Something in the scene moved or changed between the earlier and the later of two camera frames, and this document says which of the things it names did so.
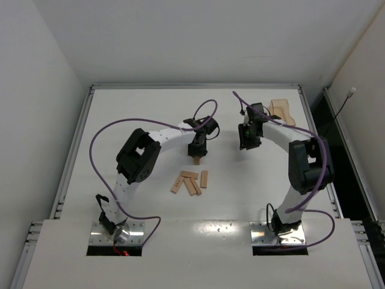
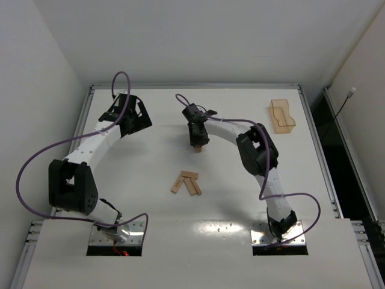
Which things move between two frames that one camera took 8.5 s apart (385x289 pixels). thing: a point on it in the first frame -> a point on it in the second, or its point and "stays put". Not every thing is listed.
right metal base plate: (261, 236) stays put
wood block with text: (177, 184) stays put
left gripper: (197, 150) -> (138, 112)
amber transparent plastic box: (280, 108) stays put
